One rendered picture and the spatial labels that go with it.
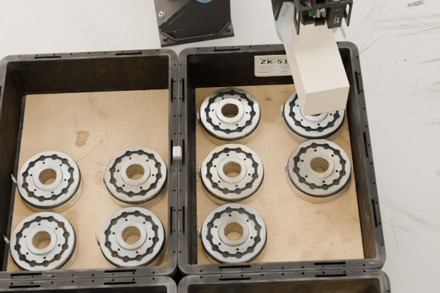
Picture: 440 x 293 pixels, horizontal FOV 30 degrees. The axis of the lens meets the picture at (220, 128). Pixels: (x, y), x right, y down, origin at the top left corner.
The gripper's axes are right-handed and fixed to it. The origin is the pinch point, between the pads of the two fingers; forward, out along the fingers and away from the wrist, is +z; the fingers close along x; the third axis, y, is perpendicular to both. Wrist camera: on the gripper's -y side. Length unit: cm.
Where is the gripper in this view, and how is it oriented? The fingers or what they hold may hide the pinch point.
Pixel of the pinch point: (306, 27)
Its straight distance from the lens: 120.4
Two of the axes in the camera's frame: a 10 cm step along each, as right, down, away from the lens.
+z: 0.3, 5.0, 8.6
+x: 9.8, -1.7, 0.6
